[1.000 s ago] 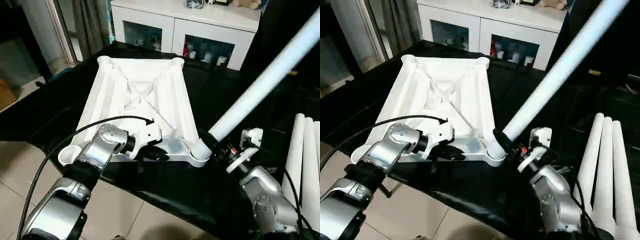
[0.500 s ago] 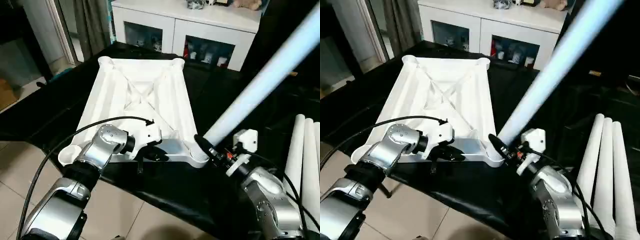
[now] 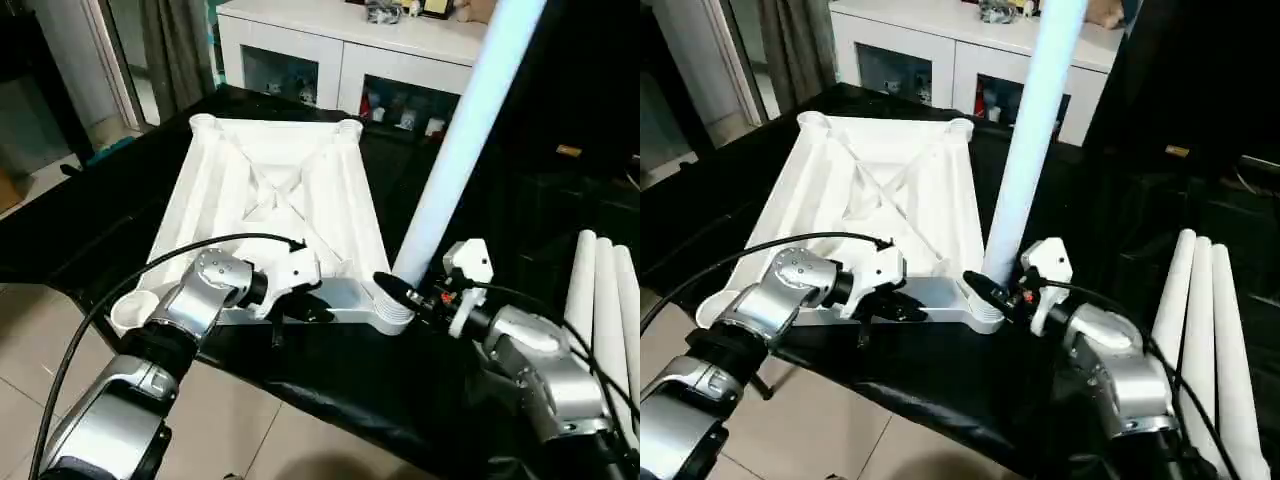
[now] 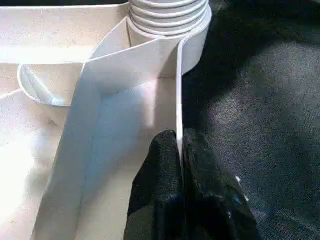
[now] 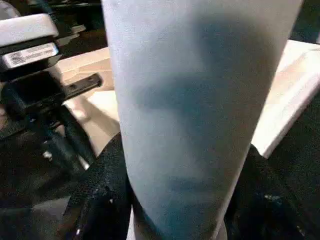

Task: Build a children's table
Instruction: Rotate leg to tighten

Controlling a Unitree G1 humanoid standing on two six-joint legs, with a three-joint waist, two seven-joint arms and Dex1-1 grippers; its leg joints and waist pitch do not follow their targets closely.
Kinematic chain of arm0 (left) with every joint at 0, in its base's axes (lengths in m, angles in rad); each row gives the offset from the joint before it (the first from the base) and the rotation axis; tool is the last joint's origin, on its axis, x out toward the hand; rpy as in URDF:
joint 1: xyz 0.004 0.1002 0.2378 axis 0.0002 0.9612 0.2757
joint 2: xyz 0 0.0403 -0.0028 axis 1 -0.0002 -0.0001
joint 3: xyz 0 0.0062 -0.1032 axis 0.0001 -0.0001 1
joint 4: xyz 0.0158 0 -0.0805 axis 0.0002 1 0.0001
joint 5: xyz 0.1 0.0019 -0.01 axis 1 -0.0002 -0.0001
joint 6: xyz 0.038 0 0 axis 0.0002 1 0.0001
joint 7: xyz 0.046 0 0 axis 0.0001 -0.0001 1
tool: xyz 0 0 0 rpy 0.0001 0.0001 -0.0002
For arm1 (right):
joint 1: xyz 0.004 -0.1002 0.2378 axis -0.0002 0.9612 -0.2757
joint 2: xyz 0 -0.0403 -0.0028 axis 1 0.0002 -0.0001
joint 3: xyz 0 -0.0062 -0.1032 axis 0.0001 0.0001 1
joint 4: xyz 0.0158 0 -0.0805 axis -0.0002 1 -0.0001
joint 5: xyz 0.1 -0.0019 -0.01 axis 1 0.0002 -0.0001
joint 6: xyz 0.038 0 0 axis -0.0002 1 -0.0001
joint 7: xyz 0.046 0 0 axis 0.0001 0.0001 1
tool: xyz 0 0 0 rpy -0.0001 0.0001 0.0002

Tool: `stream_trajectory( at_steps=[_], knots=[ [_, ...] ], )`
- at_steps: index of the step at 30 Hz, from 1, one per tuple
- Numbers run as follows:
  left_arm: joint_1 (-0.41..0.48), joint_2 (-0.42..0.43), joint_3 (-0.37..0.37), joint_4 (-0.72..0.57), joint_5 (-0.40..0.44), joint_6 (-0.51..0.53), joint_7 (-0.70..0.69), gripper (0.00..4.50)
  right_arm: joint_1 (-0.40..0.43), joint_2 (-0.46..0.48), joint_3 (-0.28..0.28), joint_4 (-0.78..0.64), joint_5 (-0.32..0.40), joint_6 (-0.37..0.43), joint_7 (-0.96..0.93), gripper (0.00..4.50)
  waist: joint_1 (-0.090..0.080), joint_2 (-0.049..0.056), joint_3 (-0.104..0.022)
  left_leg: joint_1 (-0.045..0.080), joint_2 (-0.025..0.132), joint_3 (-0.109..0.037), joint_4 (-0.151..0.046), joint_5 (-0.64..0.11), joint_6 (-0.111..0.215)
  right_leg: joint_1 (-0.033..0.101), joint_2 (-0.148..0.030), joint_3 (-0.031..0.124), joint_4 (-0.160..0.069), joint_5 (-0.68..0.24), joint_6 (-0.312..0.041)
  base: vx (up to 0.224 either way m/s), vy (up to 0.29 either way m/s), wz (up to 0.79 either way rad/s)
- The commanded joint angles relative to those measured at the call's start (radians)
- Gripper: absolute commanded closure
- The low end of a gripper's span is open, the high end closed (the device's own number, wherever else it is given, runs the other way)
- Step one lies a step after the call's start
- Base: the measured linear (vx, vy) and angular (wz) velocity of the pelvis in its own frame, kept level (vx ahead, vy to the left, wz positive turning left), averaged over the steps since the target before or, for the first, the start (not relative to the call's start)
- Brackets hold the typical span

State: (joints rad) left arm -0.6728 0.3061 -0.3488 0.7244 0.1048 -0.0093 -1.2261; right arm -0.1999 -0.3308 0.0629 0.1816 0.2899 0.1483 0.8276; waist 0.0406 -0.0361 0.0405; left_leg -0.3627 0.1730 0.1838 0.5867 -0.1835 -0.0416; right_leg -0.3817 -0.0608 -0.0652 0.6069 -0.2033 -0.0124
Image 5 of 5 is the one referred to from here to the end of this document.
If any white plastic table top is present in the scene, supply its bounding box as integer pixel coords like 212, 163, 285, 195
57, 39, 320, 171

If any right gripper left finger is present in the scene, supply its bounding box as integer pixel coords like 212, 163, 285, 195
57, 132, 140, 240

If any black mat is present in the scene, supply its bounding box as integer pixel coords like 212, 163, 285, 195
0, 0, 320, 240

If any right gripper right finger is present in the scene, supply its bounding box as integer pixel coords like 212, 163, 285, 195
222, 143, 320, 240

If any white plastic table leg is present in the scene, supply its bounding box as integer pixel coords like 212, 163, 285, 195
101, 0, 305, 240

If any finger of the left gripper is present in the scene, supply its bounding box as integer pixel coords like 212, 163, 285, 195
49, 109, 97, 171
0, 117, 51, 161

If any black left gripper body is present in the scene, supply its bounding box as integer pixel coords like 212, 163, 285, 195
0, 42, 103, 118

